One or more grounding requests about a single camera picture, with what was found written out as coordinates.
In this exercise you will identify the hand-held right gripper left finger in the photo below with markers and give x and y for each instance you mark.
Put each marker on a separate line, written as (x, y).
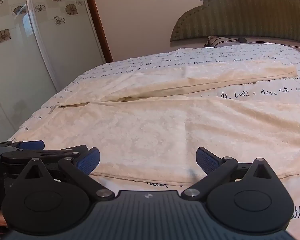
(89, 161)

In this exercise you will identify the brown wooden door frame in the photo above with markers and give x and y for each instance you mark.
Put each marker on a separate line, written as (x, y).
(97, 22)

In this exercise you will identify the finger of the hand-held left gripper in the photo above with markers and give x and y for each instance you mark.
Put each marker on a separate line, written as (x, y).
(31, 145)
(52, 153)

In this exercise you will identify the white script printed bedspread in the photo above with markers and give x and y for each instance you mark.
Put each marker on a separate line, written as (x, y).
(240, 52)

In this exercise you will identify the flower patterned glass door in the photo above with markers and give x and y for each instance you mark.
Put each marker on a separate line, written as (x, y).
(15, 67)

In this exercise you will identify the pale pillow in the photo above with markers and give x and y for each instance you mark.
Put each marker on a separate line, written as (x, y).
(265, 42)

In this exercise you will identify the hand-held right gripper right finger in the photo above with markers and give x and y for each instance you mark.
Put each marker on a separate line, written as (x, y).
(206, 161)

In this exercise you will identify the cream fluffy towel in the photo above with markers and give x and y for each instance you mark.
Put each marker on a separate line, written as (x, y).
(145, 130)

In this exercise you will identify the green striped upholstered headboard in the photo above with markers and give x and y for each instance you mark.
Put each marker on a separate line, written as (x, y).
(240, 12)

